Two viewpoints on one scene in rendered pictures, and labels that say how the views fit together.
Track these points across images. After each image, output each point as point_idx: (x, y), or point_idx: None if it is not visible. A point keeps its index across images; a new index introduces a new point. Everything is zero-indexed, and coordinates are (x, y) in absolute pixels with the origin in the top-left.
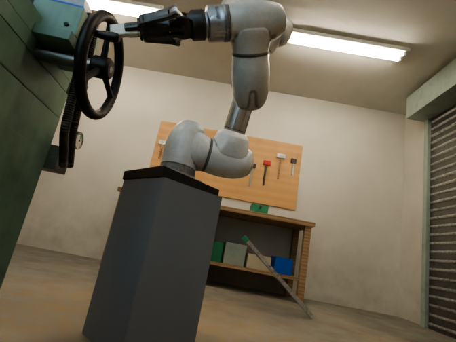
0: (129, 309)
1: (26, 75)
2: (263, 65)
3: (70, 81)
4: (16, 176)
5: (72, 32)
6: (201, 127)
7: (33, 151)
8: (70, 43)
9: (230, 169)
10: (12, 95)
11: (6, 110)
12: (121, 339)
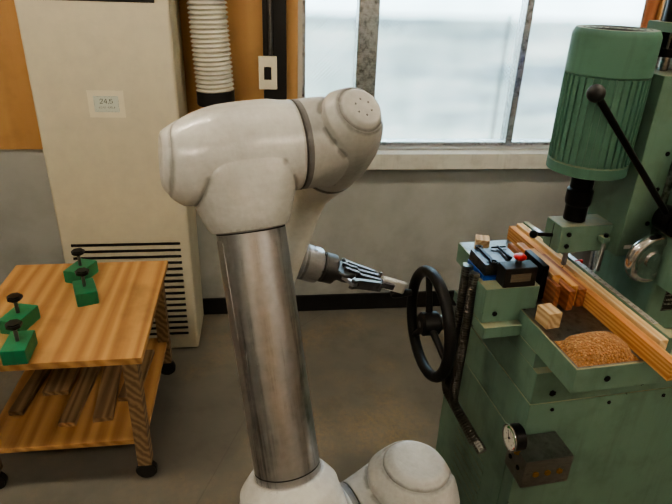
0: None
1: (488, 339)
2: None
3: (537, 353)
4: (490, 441)
5: (454, 292)
6: (374, 457)
7: (502, 427)
8: (455, 302)
9: None
10: (481, 356)
11: (478, 368)
12: None
